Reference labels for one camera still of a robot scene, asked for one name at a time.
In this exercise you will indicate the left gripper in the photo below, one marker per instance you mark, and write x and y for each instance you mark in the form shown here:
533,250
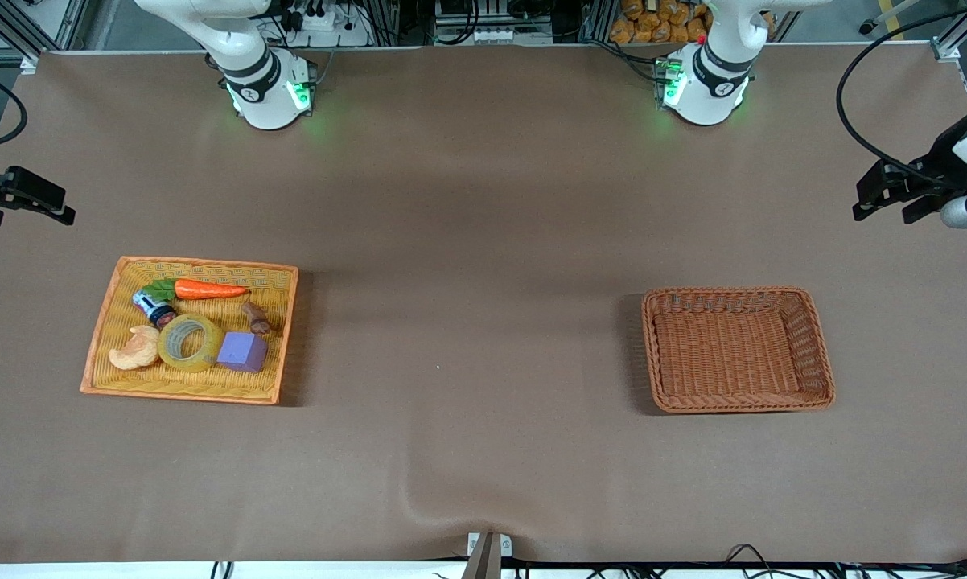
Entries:
936,168

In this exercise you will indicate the yellow clear tape roll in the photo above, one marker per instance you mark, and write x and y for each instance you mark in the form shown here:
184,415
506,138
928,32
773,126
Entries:
214,354

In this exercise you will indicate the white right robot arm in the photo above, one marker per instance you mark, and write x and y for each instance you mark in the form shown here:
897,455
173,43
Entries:
262,96

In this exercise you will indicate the small dark bottle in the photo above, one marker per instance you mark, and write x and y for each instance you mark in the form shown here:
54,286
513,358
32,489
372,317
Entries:
150,304

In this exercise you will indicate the toy croissant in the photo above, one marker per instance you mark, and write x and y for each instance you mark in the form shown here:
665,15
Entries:
133,354

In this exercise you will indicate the orange toy carrot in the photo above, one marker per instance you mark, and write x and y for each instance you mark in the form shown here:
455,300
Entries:
206,289

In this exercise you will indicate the brown wicker basket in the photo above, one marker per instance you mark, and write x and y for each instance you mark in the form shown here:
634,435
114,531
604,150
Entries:
725,354

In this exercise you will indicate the flat yellow woven tray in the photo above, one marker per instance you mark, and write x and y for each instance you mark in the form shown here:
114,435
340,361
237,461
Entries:
194,388

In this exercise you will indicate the small brown toy piece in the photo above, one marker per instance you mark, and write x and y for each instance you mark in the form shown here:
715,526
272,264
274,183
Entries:
256,319

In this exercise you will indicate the purple cube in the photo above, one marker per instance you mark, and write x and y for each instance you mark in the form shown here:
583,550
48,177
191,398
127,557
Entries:
242,352

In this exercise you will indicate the bag of orange snacks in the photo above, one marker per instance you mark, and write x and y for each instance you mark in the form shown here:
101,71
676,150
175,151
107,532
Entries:
652,24

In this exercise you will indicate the large white power strip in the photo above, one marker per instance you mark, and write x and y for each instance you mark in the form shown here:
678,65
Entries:
327,28

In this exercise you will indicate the small white power strip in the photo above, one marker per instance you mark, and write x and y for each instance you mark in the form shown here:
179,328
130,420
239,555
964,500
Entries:
495,36

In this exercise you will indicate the brown table mat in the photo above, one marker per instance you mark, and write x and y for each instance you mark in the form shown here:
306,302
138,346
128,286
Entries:
467,241

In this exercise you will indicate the metal table clamp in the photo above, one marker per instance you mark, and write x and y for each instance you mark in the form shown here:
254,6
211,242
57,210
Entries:
487,555

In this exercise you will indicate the aluminium frame rail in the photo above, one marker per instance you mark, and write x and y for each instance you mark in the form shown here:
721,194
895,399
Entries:
952,60
17,28

